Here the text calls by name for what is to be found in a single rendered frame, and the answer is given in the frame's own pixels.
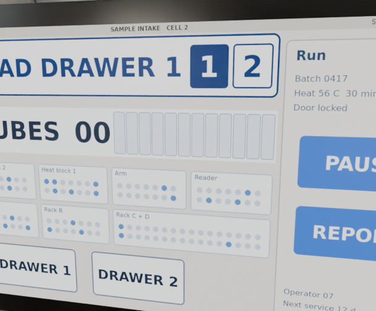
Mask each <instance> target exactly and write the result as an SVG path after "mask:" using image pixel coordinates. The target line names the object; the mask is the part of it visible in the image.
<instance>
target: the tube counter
mask: <svg viewBox="0 0 376 311"><path fill-rule="evenodd" d="M277 119H278V111H273V110H189V109H105V108H72V132H73V155H79V156H109V157H138V158H154V159H184V160H214V161H229V162H259V163H276V146H277Z"/></svg>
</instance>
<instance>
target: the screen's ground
mask: <svg viewBox="0 0 376 311"><path fill-rule="evenodd" d="M276 32H282V39H281V53H280V79H279V98H278V99H265V98H192V97H47V96H0V160H16V161H30V162H57V163H71V164H97V165H124V166H138V167H165V168H192V169H206V170H233V171H247V172H274V173H275V187H274V213H273V227H272V253H271V260H257V259H244V258H236V257H223V256H215V255H202V254H189V253H182V252H168V251H155V250H147V249H134V248H126V247H113V246H100V245H92V244H78V243H65V242H58V241H45V240H37V239H23V238H10V237H3V236H0V242H4V243H17V244H30V245H37V246H50V247H63V248H70V249H76V260H77V272H78V294H76V293H70V292H60V291H50V290H44V289H34V288H24V287H18V286H8V285H2V284H0V293H3V294H13V295H19V296H28V297H38V298H44V299H53V300H59V301H69V302H79V303H84V304H94V305H104V306H109V307H119V308H124V309H134V310H144V311H376V262H371V261H364V260H350V259H336V258H328V257H314V256H306V255H293V236H294V224H295V205H307V206H318V207H338V208H348V209H368V210H376V192H365V191H342V190H329V189H306V188H296V182H297V170H298V149H299V137H300V135H316V136H363V137H376V16H370V17H331V18H310V19H270V20H231V21H210V22H171V23H132V24H111V25H72V26H51V27H12V28H0V39H24V38H74V37H100V36H150V35H200V34H226V33H276ZM72 108H105V109H189V110H273V111H278V119H277V146H276V163H259V162H229V161H214V160H184V159H154V158H138V157H109V156H93V155H73V132H72ZM91 251H103V252H116V253H124V254H136V255H149V256H157V257H169V258H177V259H185V260H186V306H180V305H170V304H160V303H154V302H144V301H134V300H128V299H118V298H112V297H102V296H93V295H92V277H91Z"/></svg>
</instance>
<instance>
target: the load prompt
mask: <svg viewBox="0 0 376 311"><path fill-rule="evenodd" d="M281 39H282V32H276V33H226V34H200V35H150V36H100V37H74V38H24V39H0V96H47V97H192V98H265V99H278V98H279V79H280V53H281Z"/></svg>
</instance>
